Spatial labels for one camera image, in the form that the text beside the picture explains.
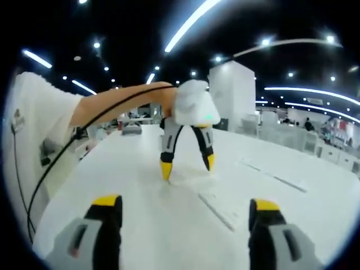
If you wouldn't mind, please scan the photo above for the long bright ceiling light strip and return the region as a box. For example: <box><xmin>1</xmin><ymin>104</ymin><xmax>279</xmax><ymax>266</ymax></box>
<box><xmin>164</xmin><ymin>0</ymin><xmax>223</xmax><ymax>53</ymax></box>

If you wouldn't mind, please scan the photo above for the person in white shirt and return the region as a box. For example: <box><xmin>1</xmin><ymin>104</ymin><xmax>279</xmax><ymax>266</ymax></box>
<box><xmin>2</xmin><ymin>71</ymin><xmax>85</xmax><ymax>214</ymax></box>

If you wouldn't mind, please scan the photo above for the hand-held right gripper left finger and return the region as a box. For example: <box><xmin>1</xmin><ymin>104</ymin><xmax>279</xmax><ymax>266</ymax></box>
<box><xmin>46</xmin><ymin>193</ymin><xmax>124</xmax><ymax>270</ymax></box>

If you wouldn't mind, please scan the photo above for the group of round ceiling spotlights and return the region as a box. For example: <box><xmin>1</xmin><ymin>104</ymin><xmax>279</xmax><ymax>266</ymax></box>
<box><xmin>61</xmin><ymin>33</ymin><xmax>338</xmax><ymax>113</ymax></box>

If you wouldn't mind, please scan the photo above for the white office chair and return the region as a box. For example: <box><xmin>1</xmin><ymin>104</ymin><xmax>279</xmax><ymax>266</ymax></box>
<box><xmin>240</xmin><ymin>118</ymin><xmax>258</xmax><ymax>136</ymax></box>
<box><xmin>303</xmin><ymin>132</ymin><xmax>319</xmax><ymax>154</ymax></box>

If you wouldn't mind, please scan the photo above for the grey case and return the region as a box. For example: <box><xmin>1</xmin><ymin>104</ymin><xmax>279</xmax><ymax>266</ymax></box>
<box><xmin>121</xmin><ymin>123</ymin><xmax>142</xmax><ymax>137</ymax></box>

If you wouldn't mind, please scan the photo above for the red wall panel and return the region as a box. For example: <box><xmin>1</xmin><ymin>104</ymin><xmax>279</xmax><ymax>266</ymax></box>
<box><xmin>335</xmin><ymin>119</ymin><xmax>348</xmax><ymax>136</ymax></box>

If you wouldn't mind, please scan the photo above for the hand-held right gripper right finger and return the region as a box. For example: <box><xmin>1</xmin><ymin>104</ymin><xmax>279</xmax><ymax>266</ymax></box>
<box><xmin>249</xmin><ymin>198</ymin><xmax>323</xmax><ymax>270</ymax></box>

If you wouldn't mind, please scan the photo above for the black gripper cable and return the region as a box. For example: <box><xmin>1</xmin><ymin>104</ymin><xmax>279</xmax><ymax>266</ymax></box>
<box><xmin>26</xmin><ymin>85</ymin><xmax>178</xmax><ymax>244</ymax></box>

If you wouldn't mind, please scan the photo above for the white drawer cabinet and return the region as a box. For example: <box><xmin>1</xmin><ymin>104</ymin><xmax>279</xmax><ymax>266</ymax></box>
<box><xmin>322</xmin><ymin>146</ymin><xmax>340</xmax><ymax>164</ymax></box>
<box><xmin>338</xmin><ymin>150</ymin><xmax>353</xmax><ymax>168</ymax></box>

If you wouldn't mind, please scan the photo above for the large white pillar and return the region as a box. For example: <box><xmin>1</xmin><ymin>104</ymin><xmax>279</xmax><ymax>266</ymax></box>
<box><xmin>208</xmin><ymin>60</ymin><xmax>257</xmax><ymax>132</ymax></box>

